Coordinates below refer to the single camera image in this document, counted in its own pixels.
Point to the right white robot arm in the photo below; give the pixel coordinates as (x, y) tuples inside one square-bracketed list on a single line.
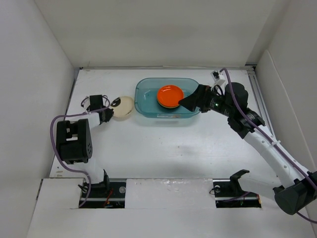
[(296, 186)]

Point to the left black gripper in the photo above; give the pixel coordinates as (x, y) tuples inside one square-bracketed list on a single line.
[(103, 106)]

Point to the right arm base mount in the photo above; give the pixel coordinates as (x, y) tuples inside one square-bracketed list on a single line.
[(229, 194)]

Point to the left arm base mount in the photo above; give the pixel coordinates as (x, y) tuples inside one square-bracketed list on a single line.
[(107, 194)]

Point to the cream plate with dark mark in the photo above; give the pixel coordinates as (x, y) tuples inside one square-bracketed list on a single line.
[(124, 109)]

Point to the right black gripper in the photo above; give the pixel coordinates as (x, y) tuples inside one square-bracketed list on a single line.
[(198, 98)]

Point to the right aluminium rail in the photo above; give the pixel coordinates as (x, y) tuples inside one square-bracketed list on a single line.
[(258, 96)]

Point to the blue plastic bin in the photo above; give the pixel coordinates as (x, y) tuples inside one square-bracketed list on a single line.
[(146, 103)]

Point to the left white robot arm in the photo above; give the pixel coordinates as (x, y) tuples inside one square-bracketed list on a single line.
[(71, 134)]

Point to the lime green plate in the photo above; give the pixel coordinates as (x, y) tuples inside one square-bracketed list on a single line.
[(170, 107)]

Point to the orange plate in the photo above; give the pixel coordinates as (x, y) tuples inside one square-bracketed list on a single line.
[(169, 95)]

